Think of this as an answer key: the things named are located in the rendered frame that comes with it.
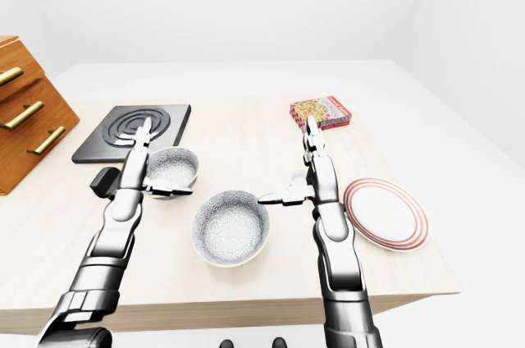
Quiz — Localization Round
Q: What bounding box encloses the silver robot right hand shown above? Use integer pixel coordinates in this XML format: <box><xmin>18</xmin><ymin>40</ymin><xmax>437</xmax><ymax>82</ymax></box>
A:
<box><xmin>257</xmin><ymin>115</ymin><xmax>344</xmax><ymax>212</ymax></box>

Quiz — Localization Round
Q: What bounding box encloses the silver robot left hand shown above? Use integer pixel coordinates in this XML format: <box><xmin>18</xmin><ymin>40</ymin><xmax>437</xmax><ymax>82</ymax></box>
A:
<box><xmin>117</xmin><ymin>117</ymin><xmax>194</xmax><ymax>199</ymax></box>

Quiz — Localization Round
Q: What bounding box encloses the patterned grey bowl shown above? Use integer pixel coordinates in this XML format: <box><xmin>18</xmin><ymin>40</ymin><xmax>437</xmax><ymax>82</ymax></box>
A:
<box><xmin>142</xmin><ymin>147</ymin><xmax>201</xmax><ymax>201</ymax></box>
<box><xmin>191</xmin><ymin>190</ymin><xmax>272</xmax><ymax>269</ymax></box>

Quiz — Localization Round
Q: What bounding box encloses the flat dark stove plate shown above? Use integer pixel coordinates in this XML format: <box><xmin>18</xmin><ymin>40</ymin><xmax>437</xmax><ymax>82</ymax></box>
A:
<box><xmin>71</xmin><ymin>104</ymin><xmax>192</xmax><ymax>165</ymax></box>

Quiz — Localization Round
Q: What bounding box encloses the white plate with red rings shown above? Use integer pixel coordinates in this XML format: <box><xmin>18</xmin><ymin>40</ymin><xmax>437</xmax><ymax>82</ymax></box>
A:
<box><xmin>342</xmin><ymin>177</ymin><xmax>430</xmax><ymax>254</ymax></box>

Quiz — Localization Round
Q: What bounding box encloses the red printed food box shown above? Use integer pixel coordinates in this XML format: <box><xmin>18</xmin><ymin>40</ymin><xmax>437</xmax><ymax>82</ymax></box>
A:
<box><xmin>290</xmin><ymin>95</ymin><xmax>353</xmax><ymax>134</ymax></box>

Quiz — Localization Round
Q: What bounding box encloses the wooden cabinet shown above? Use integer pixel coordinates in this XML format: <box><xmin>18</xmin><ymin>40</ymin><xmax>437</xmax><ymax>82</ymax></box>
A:
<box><xmin>0</xmin><ymin>34</ymin><xmax>81</xmax><ymax>196</ymax></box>

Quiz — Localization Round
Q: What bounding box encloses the wooden cabinet drawer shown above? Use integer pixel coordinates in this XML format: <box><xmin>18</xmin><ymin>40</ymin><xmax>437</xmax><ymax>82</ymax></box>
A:
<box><xmin>0</xmin><ymin>75</ymin><xmax>63</xmax><ymax>140</ymax></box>
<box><xmin>0</xmin><ymin>40</ymin><xmax>46</xmax><ymax>102</ymax></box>
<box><xmin>0</xmin><ymin>106</ymin><xmax>80</xmax><ymax>195</ymax></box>

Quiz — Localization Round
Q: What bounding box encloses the brass drawer handle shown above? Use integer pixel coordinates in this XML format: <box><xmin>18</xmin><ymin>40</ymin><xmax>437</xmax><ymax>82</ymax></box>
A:
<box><xmin>0</xmin><ymin>66</ymin><xmax>25</xmax><ymax>88</ymax></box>
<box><xmin>0</xmin><ymin>100</ymin><xmax>45</xmax><ymax>132</ymax></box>
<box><xmin>26</xmin><ymin>126</ymin><xmax>66</xmax><ymax>156</ymax></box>

